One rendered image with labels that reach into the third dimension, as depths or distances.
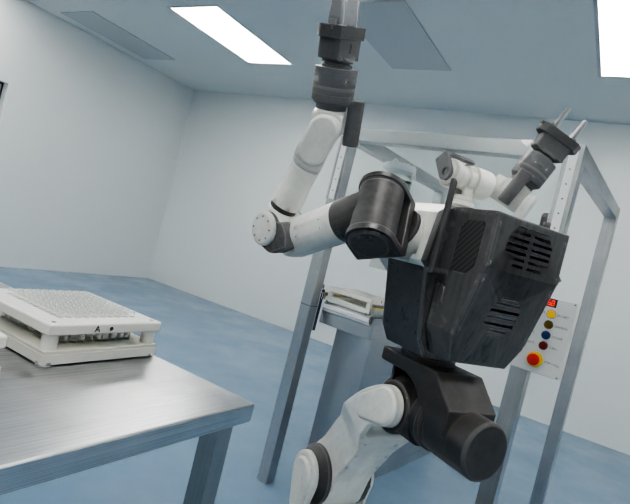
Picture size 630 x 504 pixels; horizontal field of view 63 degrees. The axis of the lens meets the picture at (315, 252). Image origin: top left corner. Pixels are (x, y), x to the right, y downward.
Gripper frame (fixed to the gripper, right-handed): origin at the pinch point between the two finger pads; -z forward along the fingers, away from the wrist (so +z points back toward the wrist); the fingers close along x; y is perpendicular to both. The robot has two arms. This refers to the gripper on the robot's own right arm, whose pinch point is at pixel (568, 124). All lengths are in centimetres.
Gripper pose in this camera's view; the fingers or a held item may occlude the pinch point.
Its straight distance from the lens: 152.7
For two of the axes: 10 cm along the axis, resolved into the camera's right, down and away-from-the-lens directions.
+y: 0.9, -1.3, 9.9
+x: -8.1, -5.9, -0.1
